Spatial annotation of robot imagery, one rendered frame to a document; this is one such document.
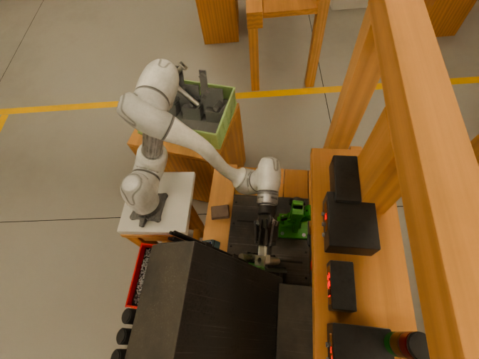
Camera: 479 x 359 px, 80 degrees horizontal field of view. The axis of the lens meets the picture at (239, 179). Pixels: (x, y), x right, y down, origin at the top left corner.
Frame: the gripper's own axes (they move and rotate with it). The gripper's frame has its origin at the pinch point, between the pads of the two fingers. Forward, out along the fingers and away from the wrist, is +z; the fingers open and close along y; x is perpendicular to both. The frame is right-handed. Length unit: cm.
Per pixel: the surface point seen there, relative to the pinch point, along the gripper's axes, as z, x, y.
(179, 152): -61, -3, -85
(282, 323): 22.3, -1.9, 13.4
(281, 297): 14.2, -1.0, 11.3
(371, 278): 2.4, -4.7, 47.1
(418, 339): 11, -20, 63
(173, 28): -279, 38, -243
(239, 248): -1.2, 12.3, -31.1
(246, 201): -26.6, 17.7, -35.4
